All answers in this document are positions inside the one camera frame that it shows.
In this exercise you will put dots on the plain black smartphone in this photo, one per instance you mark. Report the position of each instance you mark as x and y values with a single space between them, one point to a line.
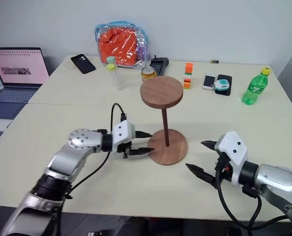
228 78

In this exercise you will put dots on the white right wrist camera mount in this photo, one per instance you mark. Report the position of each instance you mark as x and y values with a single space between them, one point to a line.
234 150

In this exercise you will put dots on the dark wooden pole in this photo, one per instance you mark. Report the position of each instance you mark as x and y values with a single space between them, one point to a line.
165 125

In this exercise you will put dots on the green plastic bottle yellow cap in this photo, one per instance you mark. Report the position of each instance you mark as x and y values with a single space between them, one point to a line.
255 88

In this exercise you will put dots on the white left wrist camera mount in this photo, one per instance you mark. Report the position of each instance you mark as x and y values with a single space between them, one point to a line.
122 130

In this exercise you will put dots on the white teal small gadget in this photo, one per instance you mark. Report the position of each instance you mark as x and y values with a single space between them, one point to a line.
221 85

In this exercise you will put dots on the clear tube with teal cap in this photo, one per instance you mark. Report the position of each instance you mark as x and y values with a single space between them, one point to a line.
110 59

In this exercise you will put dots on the clear tube with yellow-green cap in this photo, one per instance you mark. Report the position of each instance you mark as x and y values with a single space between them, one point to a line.
116 76

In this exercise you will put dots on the orange cloth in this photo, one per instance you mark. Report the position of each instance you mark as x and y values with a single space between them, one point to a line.
119 46

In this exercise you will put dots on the clear bag with blue trim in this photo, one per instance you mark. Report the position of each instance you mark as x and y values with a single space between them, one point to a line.
104 32

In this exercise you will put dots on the blue open laptop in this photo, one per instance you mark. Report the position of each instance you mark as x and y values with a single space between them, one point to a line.
15 68

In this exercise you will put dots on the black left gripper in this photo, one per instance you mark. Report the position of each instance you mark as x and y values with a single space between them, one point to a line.
125 148

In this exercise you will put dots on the short orange white block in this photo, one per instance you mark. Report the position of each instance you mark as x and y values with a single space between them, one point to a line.
187 84

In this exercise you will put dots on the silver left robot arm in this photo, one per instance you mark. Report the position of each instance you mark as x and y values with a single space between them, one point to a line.
65 157

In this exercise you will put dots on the thick round wooden disc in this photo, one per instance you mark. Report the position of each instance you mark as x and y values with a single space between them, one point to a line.
160 89

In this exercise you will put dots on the tall orange green white block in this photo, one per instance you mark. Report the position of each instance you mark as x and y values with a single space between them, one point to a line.
189 68

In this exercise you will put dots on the small black yellow battery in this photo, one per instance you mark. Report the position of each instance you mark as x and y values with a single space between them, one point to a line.
214 61

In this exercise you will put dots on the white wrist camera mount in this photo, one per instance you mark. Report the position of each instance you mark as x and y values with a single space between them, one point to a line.
234 150
122 130

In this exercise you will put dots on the black handheld terminal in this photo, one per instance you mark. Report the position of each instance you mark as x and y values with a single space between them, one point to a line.
159 64

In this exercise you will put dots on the thin round wooden base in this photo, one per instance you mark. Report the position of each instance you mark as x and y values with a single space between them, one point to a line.
175 150

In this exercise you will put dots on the amber glass jar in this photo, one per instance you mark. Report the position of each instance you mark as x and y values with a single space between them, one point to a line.
148 75

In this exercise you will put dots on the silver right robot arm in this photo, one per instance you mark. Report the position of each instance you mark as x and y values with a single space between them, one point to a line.
276 179

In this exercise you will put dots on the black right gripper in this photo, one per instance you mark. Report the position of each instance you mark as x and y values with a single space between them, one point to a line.
223 169

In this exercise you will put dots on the purple item in bag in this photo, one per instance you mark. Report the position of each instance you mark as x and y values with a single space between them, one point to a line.
141 52

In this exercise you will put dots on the black smartphone with dual camera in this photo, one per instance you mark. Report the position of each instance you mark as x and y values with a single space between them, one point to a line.
83 64

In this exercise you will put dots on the white smartphone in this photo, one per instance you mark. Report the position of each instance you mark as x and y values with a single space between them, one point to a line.
208 81

